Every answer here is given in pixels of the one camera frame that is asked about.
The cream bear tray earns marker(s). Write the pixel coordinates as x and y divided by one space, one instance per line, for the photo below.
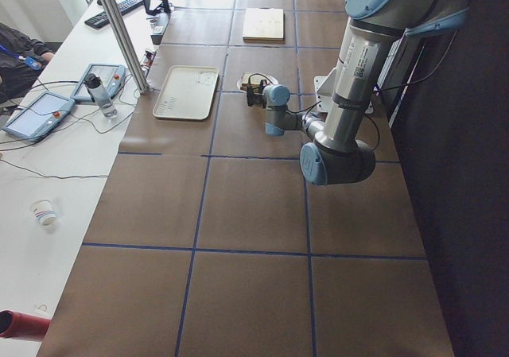
187 93

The teach pendant front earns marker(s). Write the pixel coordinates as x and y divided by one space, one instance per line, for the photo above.
39 118

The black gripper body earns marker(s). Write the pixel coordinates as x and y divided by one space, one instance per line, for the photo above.
252 95

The red cylinder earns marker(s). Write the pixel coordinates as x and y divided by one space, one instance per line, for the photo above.
23 326

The white round plate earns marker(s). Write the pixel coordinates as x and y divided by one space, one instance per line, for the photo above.
241 83

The aluminium frame post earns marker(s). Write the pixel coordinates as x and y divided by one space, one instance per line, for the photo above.
126 46

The clear water bottle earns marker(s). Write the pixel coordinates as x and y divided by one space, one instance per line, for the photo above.
99 95

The seated person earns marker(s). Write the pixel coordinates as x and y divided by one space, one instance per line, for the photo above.
16 76

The bamboo cutting board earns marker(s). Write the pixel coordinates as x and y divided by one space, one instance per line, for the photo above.
264 24

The paper cup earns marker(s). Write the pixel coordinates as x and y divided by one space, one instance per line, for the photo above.
43 212

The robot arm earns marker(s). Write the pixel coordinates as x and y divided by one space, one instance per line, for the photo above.
334 156

